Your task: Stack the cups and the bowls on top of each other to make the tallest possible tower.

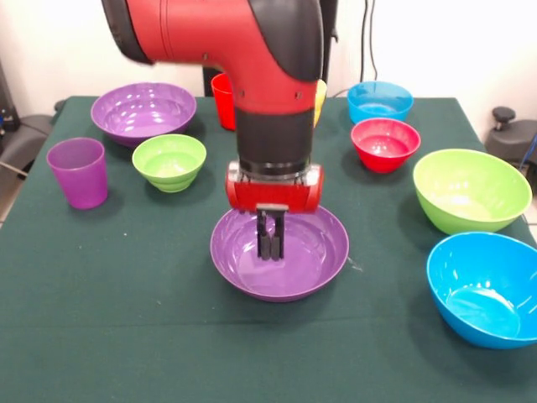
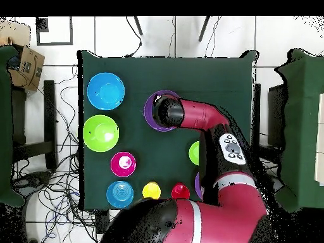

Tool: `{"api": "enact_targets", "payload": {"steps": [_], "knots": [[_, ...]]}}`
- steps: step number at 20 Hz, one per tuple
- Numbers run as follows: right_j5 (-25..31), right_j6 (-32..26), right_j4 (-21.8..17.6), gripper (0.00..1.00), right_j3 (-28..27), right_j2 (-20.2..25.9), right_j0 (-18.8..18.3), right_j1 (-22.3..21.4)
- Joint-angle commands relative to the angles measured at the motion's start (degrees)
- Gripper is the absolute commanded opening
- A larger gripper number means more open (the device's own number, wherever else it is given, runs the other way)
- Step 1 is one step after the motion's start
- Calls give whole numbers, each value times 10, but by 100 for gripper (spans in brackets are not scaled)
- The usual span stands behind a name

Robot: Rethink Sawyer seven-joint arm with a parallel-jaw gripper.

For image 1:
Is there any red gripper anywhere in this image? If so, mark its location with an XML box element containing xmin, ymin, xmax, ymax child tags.
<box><xmin>225</xmin><ymin>161</ymin><xmax>326</xmax><ymax>261</ymax></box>

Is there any large purple bowl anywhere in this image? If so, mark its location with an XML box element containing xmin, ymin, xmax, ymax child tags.
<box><xmin>209</xmin><ymin>204</ymin><xmax>350</xmax><ymax>303</ymax></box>
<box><xmin>90</xmin><ymin>81</ymin><xmax>198</xmax><ymax>149</ymax></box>

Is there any small green bowl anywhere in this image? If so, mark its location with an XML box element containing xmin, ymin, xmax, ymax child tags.
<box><xmin>131</xmin><ymin>133</ymin><xmax>207</xmax><ymax>194</ymax></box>

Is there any large green bowl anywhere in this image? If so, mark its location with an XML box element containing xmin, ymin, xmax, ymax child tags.
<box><xmin>412</xmin><ymin>148</ymin><xmax>534</xmax><ymax>236</ymax></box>

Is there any red cup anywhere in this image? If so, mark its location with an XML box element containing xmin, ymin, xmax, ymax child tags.
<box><xmin>210</xmin><ymin>73</ymin><xmax>237</xmax><ymax>132</ymax></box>

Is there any small red bowl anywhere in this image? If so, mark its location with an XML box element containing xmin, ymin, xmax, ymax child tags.
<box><xmin>350</xmin><ymin>118</ymin><xmax>422</xmax><ymax>175</ymax></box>

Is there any yellow cup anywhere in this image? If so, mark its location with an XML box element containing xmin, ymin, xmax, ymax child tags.
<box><xmin>313</xmin><ymin>79</ymin><xmax>329</xmax><ymax>127</ymax></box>

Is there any dark green tablecloth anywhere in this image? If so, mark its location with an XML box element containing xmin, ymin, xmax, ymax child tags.
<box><xmin>0</xmin><ymin>95</ymin><xmax>537</xmax><ymax>403</ymax></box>

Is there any small blue bowl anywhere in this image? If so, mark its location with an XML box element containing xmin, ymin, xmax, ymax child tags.
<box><xmin>346</xmin><ymin>81</ymin><xmax>415</xmax><ymax>126</ymax></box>

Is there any purple cup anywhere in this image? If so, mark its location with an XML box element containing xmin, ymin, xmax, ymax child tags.
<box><xmin>45</xmin><ymin>137</ymin><xmax>109</xmax><ymax>211</ymax></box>

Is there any large blue bowl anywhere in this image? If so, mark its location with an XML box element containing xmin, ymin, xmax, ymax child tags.
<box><xmin>425</xmin><ymin>231</ymin><xmax>537</xmax><ymax>350</ymax></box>

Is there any dark grey equipment base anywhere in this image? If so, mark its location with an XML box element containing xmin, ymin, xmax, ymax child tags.
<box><xmin>485</xmin><ymin>106</ymin><xmax>537</xmax><ymax>165</ymax></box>
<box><xmin>0</xmin><ymin>113</ymin><xmax>58</xmax><ymax>180</ymax></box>

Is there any black equipment rack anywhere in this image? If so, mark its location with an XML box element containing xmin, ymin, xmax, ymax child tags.
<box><xmin>0</xmin><ymin>58</ymin><xmax>21</xmax><ymax>139</ymax></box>

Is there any black wall cable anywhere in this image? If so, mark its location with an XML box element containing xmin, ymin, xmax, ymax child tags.
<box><xmin>359</xmin><ymin>0</ymin><xmax>368</xmax><ymax>84</ymax></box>
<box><xmin>368</xmin><ymin>0</ymin><xmax>378</xmax><ymax>81</ymax></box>

